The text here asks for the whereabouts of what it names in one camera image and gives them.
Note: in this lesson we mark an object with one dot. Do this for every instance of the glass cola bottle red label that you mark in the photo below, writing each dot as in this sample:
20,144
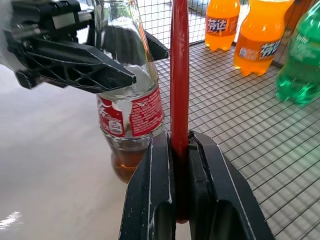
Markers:
145,110

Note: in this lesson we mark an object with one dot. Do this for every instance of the green soda plastic bottle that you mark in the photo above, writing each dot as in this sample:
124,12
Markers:
300,70

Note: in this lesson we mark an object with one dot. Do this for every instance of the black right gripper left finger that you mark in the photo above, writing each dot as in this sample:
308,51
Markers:
145,200

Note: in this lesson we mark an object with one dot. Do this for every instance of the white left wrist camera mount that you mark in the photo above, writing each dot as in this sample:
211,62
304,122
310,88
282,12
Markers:
4,45

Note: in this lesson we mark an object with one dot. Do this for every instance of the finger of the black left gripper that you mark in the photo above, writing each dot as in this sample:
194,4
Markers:
158,50

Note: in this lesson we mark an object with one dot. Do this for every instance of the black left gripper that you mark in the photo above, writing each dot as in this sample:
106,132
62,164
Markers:
37,20

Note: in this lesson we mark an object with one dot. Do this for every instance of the red rod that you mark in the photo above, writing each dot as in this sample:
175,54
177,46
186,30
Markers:
179,75

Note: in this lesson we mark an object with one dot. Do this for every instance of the orange soda plastic bottle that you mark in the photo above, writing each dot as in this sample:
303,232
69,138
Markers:
221,25
260,35

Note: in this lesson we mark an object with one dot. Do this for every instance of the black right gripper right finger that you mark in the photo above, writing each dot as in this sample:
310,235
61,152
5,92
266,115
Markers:
220,200

